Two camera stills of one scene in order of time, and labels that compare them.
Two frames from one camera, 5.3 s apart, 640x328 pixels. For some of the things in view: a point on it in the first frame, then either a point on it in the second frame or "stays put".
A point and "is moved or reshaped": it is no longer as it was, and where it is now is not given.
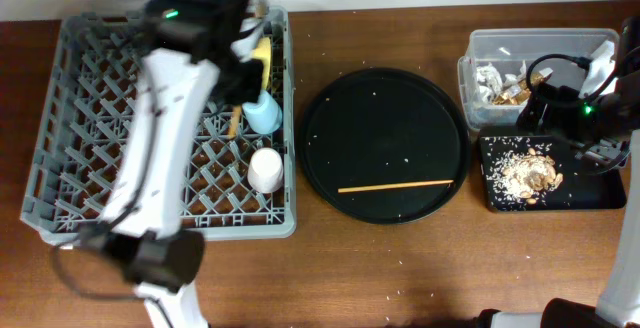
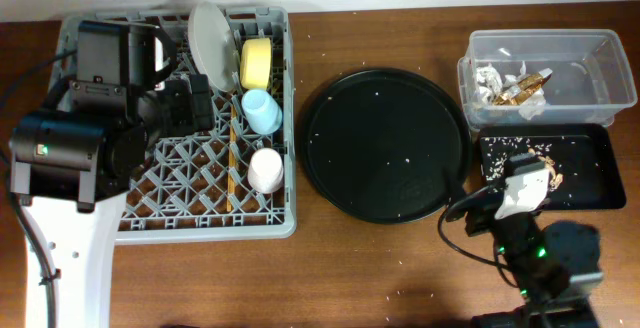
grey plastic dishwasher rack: (231, 187) stays put
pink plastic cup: (265, 172) stays put
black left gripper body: (245, 81) → (171, 115)
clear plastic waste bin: (502, 68) stays put
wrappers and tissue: (510, 90) stays put
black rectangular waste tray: (543, 173) stays put
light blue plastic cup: (265, 115) stays put
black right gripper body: (568, 118) → (512, 234)
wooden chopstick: (235, 121) is moved or reshaped
